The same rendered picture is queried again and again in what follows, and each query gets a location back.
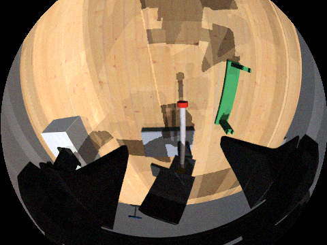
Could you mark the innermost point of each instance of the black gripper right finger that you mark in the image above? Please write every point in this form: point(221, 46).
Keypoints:
point(255, 166)

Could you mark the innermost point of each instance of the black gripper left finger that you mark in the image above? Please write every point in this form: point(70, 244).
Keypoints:
point(96, 186)

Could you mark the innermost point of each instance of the grey pin with red cap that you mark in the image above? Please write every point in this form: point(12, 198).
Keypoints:
point(182, 105)

